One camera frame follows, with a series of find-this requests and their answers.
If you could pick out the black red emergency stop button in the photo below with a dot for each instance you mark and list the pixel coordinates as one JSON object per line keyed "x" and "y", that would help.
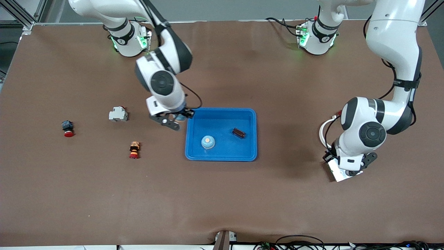
{"x": 68, "y": 128}

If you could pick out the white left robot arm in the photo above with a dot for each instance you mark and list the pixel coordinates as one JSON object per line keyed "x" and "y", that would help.
{"x": 373, "y": 133}

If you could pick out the blue plastic tray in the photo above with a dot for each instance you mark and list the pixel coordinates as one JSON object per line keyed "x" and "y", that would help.
{"x": 222, "y": 149}

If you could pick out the grey metal table clamp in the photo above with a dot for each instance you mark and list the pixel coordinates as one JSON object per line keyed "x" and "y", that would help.
{"x": 223, "y": 241}

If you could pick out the white curved plastic bracket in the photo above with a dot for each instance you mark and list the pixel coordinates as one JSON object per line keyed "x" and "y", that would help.
{"x": 321, "y": 133}

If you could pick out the silver metal plate module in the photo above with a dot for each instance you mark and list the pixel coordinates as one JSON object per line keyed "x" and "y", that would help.
{"x": 338, "y": 176}

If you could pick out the aluminium frame corner post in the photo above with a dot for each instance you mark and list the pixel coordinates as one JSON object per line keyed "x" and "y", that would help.
{"x": 29, "y": 26}
{"x": 424, "y": 23}

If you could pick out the orange red push button switch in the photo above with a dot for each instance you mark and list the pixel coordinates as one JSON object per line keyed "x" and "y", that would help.
{"x": 134, "y": 150}

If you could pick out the light blue call bell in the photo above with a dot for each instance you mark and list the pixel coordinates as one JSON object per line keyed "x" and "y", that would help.
{"x": 208, "y": 141}
{"x": 180, "y": 117}

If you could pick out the small black capacitor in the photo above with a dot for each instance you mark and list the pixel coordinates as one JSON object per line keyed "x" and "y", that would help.
{"x": 238, "y": 132}

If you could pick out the brown table mat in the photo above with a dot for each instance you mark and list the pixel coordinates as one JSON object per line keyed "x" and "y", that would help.
{"x": 222, "y": 194}

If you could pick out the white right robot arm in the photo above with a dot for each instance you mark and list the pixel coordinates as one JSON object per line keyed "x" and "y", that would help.
{"x": 163, "y": 83}

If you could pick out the white circuit breaker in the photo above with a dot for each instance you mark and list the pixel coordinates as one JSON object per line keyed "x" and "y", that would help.
{"x": 118, "y": 114}

